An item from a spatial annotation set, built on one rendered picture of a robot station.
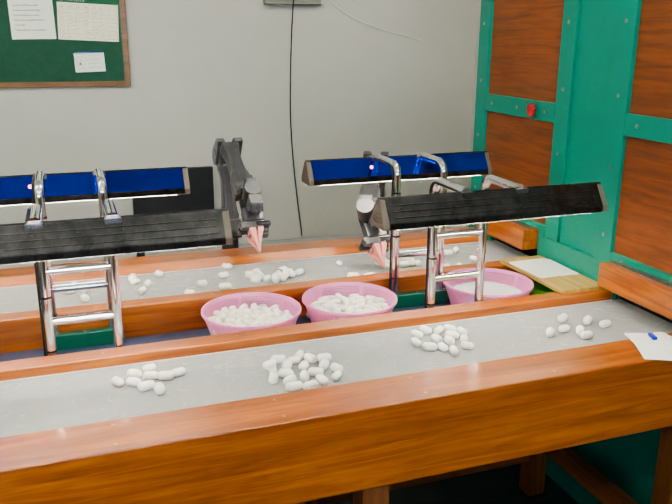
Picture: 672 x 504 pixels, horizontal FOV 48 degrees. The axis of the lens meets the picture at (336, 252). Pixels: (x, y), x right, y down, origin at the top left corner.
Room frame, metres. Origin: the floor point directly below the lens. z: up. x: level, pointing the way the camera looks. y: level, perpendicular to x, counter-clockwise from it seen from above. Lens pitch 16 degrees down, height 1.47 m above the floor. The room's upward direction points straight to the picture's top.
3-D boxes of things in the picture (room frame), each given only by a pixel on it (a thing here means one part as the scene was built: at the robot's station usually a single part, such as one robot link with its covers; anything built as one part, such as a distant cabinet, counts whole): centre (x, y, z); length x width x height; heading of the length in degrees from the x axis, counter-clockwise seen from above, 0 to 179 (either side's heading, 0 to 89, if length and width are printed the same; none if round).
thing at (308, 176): (2.33, -0.20, 1.08); 0.62 x 0.08 x 0.07; 110
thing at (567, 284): (2.20, -0.66, 0.77); 0.33 x 0.15 x 0.01; 20
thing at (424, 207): (1.80, -0.39, 1.08); 0.62 x 0.08 x 0.07; 110
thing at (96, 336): (1.92, 0.69, 0.90); 0.20 x 0.19 x 0.45; 110
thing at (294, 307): (1.88, 0.22, 0.72); 0.27 x 0.27 x 0.10
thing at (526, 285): (2.12, -0.45, 0.72); 0.27 x 0.27 x 0.10
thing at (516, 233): (2.54, -0.59, 0.83); 0.30 x 0.06 x 0.07; 20
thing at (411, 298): (2.25, -0.22, 0.90); 0.20 x 0.19 x 0.45; 110
